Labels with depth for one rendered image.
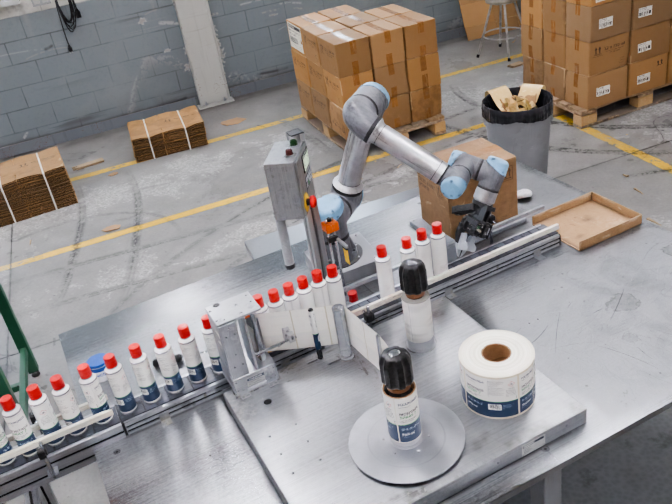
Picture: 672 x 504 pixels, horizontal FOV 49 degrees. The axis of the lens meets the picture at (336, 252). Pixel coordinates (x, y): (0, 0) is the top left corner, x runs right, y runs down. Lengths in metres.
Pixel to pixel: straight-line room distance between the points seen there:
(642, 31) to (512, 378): 4.36
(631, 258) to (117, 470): 1.83
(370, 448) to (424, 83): 4.21
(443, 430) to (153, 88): 6.03
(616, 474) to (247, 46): 5.86
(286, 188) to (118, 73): 5.44
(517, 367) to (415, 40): 4.07
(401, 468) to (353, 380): 0.39
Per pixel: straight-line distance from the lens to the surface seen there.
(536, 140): 4.79
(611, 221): 3.01
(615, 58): 5.94
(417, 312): 2.20
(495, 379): 1.97
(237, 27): 7.64
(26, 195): 6.15
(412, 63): 5.80
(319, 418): 2.13
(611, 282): 2.67
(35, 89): 7.55
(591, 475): 2.84
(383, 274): 2.46
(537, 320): 2.48
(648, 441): 2.98
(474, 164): 2.54
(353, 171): 2.69
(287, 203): 2.23
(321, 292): 2.38
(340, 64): 5.55
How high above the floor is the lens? 2.32
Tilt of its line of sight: 30 degrees down
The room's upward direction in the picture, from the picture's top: 10 degrees counter-clockwise
